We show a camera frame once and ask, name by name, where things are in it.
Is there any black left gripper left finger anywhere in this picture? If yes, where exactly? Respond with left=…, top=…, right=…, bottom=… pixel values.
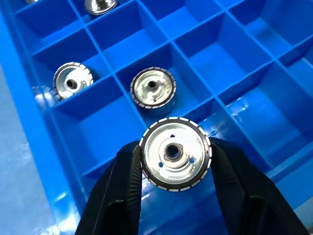
left=75, top=141, right=144, bottom=235

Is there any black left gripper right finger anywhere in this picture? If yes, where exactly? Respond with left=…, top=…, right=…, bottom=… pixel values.
left=209, top=137, right=309, bottom=235

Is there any silver metal roller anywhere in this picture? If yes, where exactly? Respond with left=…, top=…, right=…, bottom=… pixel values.
left=52, top=62, right=94, bottom=100
left=130, top=66, right=177, bottom=117
left=138, top=117, right=212, bottom=192
left=84, top=0, right=118, bottom=16

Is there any blue plastic divided tray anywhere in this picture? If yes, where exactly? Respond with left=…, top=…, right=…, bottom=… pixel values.
left=0, top=0, right=313, bottom=235

